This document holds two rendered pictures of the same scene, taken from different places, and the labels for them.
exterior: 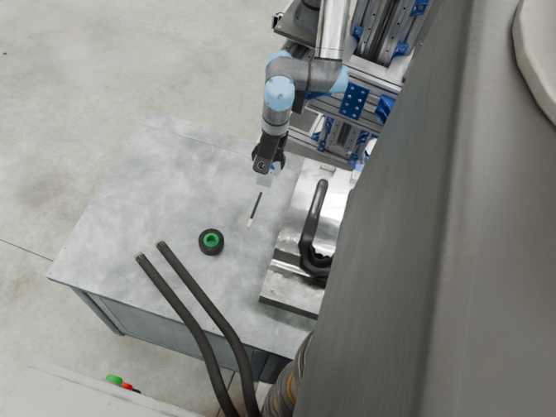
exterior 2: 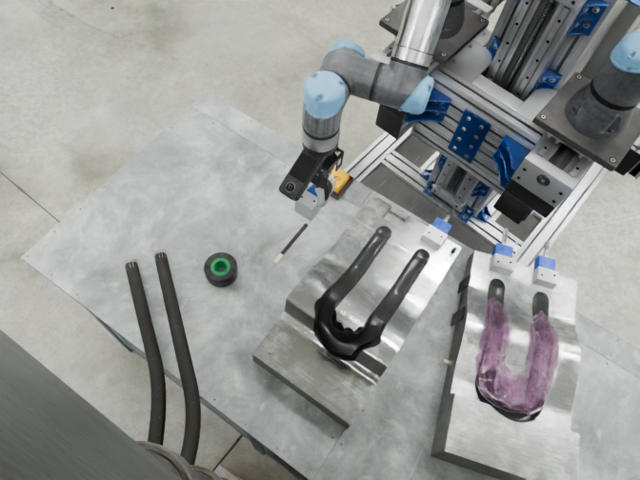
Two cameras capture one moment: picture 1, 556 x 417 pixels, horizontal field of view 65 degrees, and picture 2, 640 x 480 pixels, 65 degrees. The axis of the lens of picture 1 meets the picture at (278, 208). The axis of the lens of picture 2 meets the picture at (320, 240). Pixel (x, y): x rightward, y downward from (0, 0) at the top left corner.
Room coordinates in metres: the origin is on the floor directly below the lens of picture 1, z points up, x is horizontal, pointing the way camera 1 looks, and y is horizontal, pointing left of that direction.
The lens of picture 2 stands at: (0.18, -0.21, 1.96)
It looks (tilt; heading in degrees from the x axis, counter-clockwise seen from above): 62 degrees down; 21
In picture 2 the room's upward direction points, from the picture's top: 8 degrees clockwise
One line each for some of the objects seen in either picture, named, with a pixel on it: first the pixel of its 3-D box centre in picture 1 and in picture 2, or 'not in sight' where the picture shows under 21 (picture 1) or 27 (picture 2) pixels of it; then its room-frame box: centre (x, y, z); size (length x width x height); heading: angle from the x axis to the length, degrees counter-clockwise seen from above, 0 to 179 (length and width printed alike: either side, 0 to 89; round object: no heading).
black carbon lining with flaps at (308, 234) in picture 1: (330, 224); (372, 288); (0.65, -0.17, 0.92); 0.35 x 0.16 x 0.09; 174
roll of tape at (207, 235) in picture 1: (211, 242); (221, 270); (0.55, 0.18, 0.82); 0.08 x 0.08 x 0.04
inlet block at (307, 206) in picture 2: (270, 165); (318, 191); (0.81, 0.05, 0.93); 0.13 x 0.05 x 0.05; 174
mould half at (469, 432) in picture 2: not in sight; (513, 359); (0.68, -0.52, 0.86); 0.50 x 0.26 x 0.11; 11
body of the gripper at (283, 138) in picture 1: (273, 137); (319, 155); (0.79, 0.06, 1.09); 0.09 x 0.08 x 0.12; 173
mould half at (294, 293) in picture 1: (323, 234); (362, 298); (0.63, -0.16, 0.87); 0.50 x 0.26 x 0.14; 174
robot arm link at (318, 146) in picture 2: (274, 121); (319, 132); (0.79, 0.06, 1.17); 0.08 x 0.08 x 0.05
